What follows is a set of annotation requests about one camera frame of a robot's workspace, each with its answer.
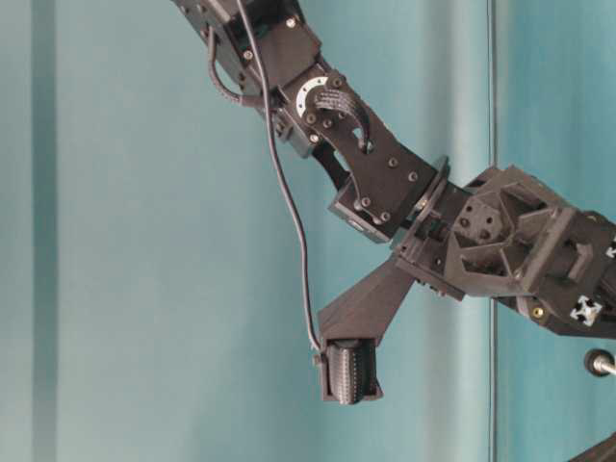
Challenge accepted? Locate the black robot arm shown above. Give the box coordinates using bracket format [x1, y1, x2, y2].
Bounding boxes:
[179, 1, 615, 346]

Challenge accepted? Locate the thin black camera cable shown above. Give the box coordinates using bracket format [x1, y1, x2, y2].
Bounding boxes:
[235, 0, 323, 352]

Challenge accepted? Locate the metal knob bolt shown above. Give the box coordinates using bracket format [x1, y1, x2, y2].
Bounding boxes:
[584, 348, 616, 377]

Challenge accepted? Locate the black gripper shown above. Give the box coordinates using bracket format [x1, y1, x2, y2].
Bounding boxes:
[395, 167, 615, 339]

